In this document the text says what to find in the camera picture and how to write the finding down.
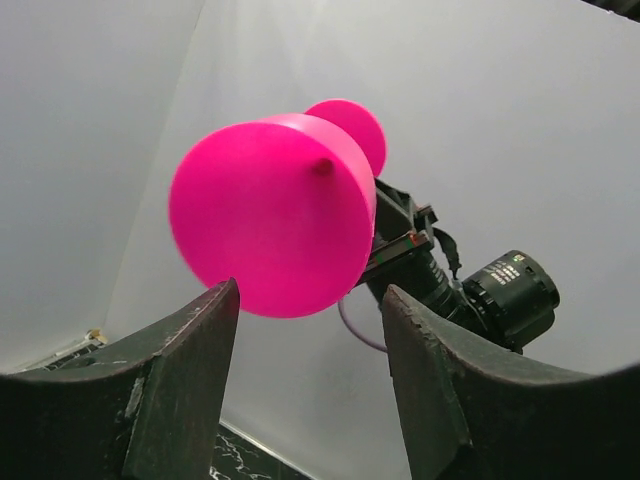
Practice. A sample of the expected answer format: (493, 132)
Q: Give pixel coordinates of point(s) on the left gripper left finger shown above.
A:
(144, 407)

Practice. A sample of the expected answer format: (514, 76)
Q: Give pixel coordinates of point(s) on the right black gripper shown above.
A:
(401, 255)

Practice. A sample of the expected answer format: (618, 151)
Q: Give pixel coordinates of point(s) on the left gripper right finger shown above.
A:
(470, 409)

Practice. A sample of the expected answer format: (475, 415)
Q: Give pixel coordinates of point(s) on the magenta plastic wine glass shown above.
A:
(283, 205)

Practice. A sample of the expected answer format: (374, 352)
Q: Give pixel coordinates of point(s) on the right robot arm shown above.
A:
(510, 302)

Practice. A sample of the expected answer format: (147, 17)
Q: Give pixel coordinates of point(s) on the aluminium frame rail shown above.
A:
(93, 340)

